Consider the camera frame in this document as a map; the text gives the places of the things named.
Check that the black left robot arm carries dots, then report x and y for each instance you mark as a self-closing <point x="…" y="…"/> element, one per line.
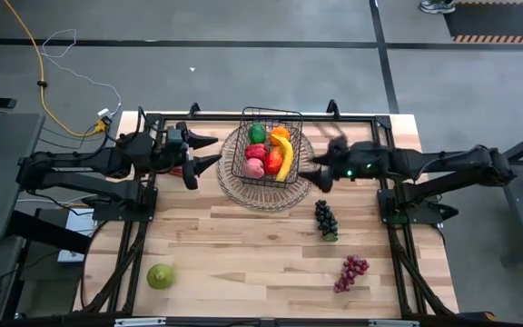
<point x="84" y="161"/>

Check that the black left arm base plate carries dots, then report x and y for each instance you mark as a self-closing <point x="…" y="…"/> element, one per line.
<point x="121" y="213"/>

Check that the black grape bunch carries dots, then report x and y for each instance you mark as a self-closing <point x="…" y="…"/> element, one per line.
<point x="326" y="220"/>

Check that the pink peach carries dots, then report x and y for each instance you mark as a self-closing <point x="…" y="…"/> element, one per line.
<point x="253" y="169"/>

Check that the yellow banana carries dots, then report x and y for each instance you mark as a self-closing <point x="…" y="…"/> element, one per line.
<point x="287" y="159"/>

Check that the silver metal bracket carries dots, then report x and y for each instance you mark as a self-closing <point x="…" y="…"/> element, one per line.
<point x="139" y="322"/>
<point x="393" y="323"/>

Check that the round woven placemat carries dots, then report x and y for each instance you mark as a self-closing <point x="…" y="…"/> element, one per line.
<point x="261" y="200"/>

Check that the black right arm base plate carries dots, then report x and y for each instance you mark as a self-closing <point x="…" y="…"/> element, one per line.
<point x="425" y="215"/>

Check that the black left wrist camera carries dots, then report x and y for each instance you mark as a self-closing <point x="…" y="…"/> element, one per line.
<point x="175" y="137"/>

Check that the black hazard striped floor mat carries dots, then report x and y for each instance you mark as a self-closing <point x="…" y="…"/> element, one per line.
<point x="493" y="20"/>

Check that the light green pear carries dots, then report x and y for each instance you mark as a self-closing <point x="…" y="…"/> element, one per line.
<point x="160" y="277"/>

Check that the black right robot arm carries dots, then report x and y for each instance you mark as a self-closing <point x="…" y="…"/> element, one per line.
<point x="447" y="163"/>

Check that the red bell pepper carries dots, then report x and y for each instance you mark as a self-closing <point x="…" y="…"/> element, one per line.
<point x="256" y="152"/>

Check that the black table frame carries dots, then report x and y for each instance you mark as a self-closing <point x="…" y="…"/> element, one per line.
<point x="225" y="119"/>

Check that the person's shoe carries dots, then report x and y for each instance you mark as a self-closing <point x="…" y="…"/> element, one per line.
<point x="436" y="6"/>

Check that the orange fruit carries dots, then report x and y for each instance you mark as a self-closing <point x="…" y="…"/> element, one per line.
<point x="279" y="132"/>

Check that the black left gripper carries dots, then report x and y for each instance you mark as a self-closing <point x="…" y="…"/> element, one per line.
<point x="175" y="159"/>

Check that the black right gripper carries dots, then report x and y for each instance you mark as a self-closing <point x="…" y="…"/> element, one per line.
<point x="361" y="161"/>

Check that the white box under table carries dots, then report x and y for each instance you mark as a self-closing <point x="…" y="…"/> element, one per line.
<point x="80" y="224"/>

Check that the red grape bunch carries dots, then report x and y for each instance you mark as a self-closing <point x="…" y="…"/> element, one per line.
<point x="352" y="268"/>

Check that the black desk support beam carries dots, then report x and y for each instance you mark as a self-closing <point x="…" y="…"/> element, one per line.
<point x="48" y="231"/>

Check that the red orange mango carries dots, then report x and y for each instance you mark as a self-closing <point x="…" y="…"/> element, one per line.
<point x="273" y="162"/>

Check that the white power adapter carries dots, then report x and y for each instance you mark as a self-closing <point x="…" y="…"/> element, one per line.
<point x="104" y="112"/>

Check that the dark red produce item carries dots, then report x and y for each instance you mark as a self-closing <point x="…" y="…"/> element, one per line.
<point x="177" y="172"/>

